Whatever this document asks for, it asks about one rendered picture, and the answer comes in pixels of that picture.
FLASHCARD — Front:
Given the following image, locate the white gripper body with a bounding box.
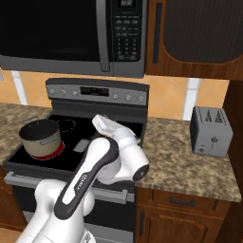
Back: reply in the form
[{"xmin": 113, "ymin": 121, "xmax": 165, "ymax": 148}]
[{"xmin": 91, "ymin": 114, "xmax": 121, "ymax": 138}]

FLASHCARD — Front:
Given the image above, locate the beige pot with dark inside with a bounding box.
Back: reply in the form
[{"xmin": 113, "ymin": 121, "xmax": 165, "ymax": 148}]
[{"xmin": 18, "ymin": 115, "xmax": 63, "ymax": 158}]

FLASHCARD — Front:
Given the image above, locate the black and steel stove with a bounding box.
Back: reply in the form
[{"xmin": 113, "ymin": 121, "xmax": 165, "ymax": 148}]
[{"xmin": 2, "ymin": 77, "xmax": 151, "ymax": 243}]

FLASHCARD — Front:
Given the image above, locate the black and steel microwave oven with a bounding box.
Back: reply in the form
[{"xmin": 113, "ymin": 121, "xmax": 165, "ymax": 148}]
[{"xmin": 0, "ymin": 0, "xmax": 149, "ymax": 80}]

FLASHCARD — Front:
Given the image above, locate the grey toaster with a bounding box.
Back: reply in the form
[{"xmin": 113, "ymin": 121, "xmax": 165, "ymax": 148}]
[{"xmin": 189, "ymin": 105, "xmax": 234, "ymax": 159}]

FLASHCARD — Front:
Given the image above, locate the wooden base cupboard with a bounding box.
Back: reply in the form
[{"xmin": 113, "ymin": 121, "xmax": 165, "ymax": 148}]
[{"xmin": 0, "ymin": 163, "xmax": 28, "ymax": 233}]

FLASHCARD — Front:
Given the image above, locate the wooden base cupboard door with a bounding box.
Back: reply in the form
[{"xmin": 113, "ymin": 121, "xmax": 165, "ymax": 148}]
[{"xmin": 135, "ymin": 205, "xmax": 223, "ymax": 243}]

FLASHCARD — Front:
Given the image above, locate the wooden drawer front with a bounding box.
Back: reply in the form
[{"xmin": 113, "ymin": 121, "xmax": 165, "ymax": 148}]
[{"xmin": 135, "ymin": 186, "xmax": 233, "ymax": 220}]

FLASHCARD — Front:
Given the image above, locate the wooden cupboard door, dark panel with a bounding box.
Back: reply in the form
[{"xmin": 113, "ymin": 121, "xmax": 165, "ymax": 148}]
[{"xmin": 144, "ymin": 0, "xmax": 243, "ymax": 82}]

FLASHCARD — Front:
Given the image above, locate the dark wooden tall cupboard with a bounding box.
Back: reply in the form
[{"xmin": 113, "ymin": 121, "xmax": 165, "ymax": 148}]
[{"xmin": 215, "ymin": 78, "xmax": 243, "ymax": 243}]

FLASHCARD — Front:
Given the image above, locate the steel microwave door handle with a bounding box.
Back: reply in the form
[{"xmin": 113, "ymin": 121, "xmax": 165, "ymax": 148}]
[{"xmin": 96, "ymin": 0, "xmax": 112, "ymax": 73}]

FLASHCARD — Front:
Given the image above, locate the steel oven door handle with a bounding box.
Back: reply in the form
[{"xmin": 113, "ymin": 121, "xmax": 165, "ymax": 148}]
[{"xmin": 4, "ymin": 171, "xmax": 136, "ymax": 204}]

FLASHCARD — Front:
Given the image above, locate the black base cupboard handle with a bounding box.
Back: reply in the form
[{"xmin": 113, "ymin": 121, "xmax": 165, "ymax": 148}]
[{"xmin": 139, "ymin": 209, "xmax": 146, "ymax": 237}]

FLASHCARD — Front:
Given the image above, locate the black cupboard door handle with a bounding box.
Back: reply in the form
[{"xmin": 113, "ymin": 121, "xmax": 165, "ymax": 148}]
[{"xmin": 152, "ymin": 2, "xmax": 163, "ymax": 65}]

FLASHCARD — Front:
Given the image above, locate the black drawer handle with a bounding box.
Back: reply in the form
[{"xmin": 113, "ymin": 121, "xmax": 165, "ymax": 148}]
[{"xmin": 169, "ymin": 196, "xmax": 196, "ymax": 208}]

